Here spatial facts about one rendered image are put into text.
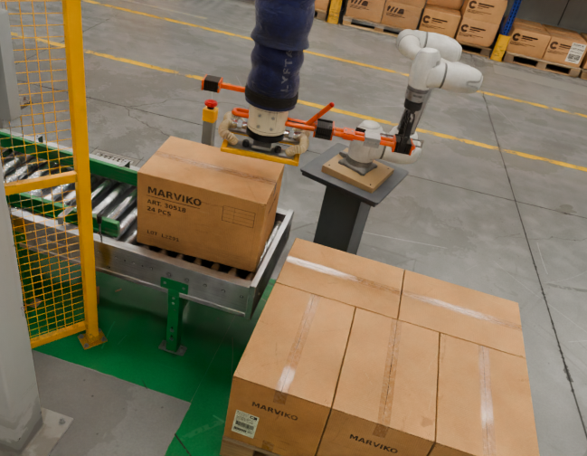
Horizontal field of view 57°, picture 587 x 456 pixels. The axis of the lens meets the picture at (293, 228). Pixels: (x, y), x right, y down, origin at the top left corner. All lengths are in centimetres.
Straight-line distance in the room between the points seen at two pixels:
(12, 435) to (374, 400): 145
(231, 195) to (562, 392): 220
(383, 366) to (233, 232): 89
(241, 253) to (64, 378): 104
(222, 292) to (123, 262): 50
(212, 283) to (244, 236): 26
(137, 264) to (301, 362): 92
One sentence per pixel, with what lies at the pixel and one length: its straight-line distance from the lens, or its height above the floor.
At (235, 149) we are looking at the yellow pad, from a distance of 234.
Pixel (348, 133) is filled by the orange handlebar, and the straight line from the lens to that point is 238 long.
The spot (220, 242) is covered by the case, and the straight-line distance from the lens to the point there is 257.
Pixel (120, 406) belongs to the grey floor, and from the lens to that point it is 277.
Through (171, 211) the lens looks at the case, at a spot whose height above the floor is 78.
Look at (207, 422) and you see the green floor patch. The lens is 271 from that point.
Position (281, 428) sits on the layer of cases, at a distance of 234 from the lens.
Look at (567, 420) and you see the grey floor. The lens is 341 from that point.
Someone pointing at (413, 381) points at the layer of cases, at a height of 54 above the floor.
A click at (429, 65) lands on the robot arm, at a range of 228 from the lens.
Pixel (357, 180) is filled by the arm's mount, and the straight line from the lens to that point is 306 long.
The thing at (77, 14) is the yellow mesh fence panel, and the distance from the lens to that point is 213.
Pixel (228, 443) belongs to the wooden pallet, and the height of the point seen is 10.
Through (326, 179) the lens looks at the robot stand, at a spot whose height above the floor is 75.
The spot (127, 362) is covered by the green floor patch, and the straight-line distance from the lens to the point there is 293.
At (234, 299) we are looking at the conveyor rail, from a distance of 255.
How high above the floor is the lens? 224
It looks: 35 degrees down
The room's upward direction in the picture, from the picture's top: 12 degrees clockwise
